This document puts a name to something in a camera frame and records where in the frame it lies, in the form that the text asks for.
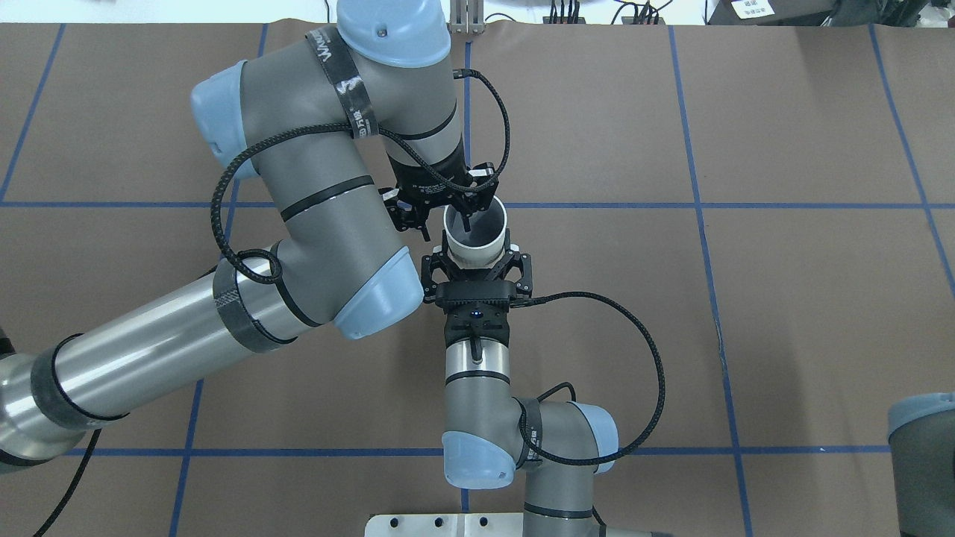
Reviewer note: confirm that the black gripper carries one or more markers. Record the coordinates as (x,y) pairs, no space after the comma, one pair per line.
(433,269)
(427,181)

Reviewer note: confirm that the white mug with HOME print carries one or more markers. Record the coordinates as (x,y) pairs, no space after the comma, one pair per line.
(483,244)

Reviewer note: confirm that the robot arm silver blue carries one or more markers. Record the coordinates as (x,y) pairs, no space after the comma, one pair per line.
(331,147)
(562,446)

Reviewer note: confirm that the aluminium frame post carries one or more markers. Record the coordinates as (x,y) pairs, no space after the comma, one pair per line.
(466,17)

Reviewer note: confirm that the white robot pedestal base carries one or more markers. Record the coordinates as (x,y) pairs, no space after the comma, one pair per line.
(445,524)

